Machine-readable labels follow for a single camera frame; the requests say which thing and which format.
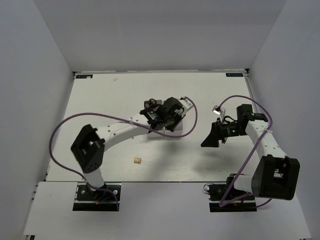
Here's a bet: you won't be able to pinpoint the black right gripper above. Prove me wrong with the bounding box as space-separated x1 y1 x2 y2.
201 117 248 148

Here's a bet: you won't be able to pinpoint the black handled scissors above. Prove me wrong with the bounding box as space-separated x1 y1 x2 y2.
143 98 157 109

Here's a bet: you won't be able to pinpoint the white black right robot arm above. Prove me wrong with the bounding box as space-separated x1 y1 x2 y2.
201 104 300 201

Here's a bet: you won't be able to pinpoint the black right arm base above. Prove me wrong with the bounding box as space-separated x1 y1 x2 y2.
204 183 258 214

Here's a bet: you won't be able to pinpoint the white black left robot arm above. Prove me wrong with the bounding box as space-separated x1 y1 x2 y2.
70 97 193 200

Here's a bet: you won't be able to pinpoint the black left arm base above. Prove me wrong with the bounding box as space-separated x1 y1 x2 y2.
72 183 122 212

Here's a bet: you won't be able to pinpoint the white left organizer box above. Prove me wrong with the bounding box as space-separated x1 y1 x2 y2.
146 99 163 139

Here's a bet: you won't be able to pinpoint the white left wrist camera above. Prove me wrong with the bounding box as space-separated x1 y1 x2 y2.
179 96 194 115

